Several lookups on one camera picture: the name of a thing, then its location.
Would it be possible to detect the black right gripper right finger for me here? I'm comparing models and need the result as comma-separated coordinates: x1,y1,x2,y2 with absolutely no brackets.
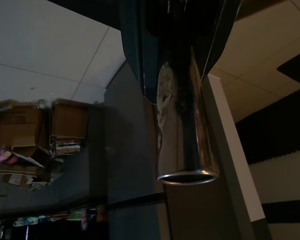
184,0,241,81

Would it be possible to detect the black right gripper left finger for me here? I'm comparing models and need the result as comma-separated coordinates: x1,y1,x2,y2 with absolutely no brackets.
119,0,166,105

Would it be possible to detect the shiny metal broom handle tube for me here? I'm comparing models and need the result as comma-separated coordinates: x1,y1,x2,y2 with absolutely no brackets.
155,44,220,186

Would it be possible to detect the black flat board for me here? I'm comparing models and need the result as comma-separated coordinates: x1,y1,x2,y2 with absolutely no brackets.
276,48,300,89

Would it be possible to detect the small brown cardboard box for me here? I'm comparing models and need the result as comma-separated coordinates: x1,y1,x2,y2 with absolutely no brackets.
50,99,89,141

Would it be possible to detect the black ribbed foam panel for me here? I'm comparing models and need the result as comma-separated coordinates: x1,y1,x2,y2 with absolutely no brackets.
234,88,300,166

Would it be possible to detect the large brown cardboard box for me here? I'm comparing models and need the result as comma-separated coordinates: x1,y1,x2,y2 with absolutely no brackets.
0,99,49,149

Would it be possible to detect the open brown cardboard box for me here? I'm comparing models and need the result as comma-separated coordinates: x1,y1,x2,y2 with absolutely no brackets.
11,145,52,176

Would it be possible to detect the yellow orange packet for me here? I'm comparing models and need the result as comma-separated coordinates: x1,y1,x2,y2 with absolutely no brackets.
95,204,107,223

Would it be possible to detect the flat cardboard box with label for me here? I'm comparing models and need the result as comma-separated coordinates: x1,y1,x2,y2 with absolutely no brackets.
2,172,36,188

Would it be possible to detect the pink bottle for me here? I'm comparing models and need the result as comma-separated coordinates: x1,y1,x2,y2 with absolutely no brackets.
80,209,89,231

